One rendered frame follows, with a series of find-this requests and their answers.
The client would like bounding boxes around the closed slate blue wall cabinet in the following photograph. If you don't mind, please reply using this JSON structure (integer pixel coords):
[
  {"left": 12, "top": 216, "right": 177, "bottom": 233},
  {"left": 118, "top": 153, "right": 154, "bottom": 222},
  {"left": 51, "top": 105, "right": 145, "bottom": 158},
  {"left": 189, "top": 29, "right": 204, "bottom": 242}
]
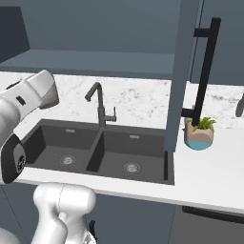
[{"left": 189, "top": 0, "right": 244, "bottom": 87}]

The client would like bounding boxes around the dark grey double sink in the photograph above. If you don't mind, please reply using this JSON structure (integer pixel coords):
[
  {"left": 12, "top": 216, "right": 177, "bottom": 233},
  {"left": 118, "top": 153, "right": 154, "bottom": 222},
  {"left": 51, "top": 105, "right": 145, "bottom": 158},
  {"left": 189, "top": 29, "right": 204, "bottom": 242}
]
[{"left": 19, "top": 118, "right": 175, "bottom": 187}]

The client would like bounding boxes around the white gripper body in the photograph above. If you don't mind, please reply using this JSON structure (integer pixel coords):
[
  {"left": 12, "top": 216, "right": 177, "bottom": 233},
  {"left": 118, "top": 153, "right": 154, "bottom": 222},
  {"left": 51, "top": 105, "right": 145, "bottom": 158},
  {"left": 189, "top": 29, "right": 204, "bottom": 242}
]
[{"left": 26, "top": 69, "right": 61, "bottom": 111}]

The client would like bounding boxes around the slate blue cabinet door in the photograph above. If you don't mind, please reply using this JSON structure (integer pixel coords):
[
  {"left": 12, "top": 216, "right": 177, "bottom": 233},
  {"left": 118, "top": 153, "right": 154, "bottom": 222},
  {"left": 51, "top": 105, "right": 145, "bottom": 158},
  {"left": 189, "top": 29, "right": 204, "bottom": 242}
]
[{"left": 164, "top": 0, "right": 205, "bottom": 154}]

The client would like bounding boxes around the small black cabinet handle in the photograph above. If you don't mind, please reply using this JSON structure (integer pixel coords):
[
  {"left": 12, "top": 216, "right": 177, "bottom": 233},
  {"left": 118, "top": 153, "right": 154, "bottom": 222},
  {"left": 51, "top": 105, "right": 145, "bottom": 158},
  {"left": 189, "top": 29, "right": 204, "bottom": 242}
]
[{"left": 88, "top": 219, "right": 97, "bottom": 237}]

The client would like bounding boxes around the dark slate cabinet door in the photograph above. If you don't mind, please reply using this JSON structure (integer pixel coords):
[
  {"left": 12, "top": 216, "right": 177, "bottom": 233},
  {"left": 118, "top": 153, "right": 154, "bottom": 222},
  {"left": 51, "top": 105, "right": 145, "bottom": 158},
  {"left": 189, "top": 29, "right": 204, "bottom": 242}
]
[{"left": 0, "top": 6, "right": 31, "bottom": 65}]

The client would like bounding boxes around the black dishwasher handle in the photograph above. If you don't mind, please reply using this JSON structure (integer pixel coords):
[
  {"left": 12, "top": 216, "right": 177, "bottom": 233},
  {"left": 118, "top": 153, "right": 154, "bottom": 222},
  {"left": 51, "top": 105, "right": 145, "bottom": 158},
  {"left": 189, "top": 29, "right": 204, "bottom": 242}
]
[{"left": 181, "top": 205, "right": 244, "bottom": 225}]

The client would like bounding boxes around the open slate blue wall cabinet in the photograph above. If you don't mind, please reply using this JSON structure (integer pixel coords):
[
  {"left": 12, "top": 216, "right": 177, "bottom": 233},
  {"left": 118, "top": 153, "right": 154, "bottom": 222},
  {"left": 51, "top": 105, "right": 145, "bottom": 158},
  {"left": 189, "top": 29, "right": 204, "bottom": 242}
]
[{"left": 0, "top": 0, "right": 181, "bottom": 81}]

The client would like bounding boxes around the grey dishwasher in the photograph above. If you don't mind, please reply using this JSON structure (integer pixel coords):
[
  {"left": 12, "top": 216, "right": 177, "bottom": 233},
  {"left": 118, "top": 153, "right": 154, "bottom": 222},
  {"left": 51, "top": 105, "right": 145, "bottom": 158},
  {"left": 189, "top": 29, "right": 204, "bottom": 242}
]
[{"left": 167, "top": 204, "right": 244, "bottom": 244}]

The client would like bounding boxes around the dark grey tap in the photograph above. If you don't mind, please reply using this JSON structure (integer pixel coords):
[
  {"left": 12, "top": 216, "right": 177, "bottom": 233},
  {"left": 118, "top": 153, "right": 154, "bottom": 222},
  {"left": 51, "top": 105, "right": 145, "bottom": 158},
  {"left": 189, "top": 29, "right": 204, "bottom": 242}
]
[{"left": 84, "top": 81, "right": 118, "bottom": 130}]

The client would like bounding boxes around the black bar door handle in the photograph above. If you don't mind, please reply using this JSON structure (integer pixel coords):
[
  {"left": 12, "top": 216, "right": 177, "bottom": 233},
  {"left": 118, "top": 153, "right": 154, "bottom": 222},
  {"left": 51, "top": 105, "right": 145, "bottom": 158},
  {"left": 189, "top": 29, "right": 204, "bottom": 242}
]
[{"left": 181, "top": 16, "right": 222, "bottom": 129}]

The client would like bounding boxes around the dark hanging utensil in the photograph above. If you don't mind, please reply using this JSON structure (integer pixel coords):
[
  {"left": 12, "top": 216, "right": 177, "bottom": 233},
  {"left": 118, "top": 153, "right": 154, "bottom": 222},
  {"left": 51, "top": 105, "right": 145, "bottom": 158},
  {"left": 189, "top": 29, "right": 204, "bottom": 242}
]
[{"left": 234, "top": 94, "right": 244, "bottom": 118}]

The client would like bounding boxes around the small potted green plant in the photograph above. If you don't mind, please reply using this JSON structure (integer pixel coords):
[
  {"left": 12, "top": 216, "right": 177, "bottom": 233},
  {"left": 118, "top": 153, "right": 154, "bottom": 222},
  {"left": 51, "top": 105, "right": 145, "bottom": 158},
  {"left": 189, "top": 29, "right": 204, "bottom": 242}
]
[{"left": 184, "top": 115, "right": 217, "bottom": 152}]

